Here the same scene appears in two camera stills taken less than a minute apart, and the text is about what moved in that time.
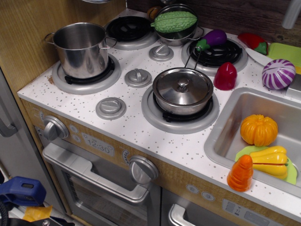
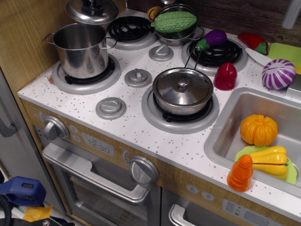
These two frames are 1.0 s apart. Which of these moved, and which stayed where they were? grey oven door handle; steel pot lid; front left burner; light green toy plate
Moved: steel pot lid
Stayed: front left burner; light green toy plate; grey oven door handle
